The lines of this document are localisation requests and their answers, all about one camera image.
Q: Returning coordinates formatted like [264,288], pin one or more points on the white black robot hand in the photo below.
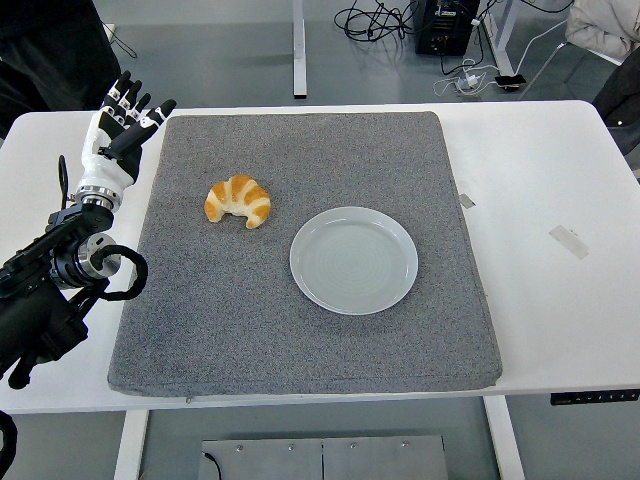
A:
[102,170]

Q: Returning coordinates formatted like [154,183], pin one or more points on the orange white croissant bread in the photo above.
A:
[250,200]

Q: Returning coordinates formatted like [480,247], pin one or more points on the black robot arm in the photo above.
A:
[35,310]

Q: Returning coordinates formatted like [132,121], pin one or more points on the round grey plate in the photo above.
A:
[350,265]

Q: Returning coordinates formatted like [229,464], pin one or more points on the grey metal plate with screws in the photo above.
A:
[350,460]

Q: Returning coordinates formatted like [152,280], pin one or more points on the person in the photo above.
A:
[50,50]

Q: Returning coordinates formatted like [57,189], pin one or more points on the white desk leg with foot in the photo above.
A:
[502,40]
[299,50]
[110,35]

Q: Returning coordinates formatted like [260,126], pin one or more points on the grey fabric mat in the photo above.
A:
[225,325]

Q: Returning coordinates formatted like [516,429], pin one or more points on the white table leg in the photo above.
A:
[504,440]
[131,445]

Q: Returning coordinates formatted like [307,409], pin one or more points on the black computer tower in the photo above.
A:
[450,25]

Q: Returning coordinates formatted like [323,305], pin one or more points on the black smartphone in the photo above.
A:
[510,81]

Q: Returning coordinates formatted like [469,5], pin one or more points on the large translucent tape piece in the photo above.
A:
[569,241]

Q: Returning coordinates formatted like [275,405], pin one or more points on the beige padded jacket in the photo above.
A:
[600,25]

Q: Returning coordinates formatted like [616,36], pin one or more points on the black garment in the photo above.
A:
[622,100]

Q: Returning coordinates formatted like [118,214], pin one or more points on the black table control panel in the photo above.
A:
[595,398]

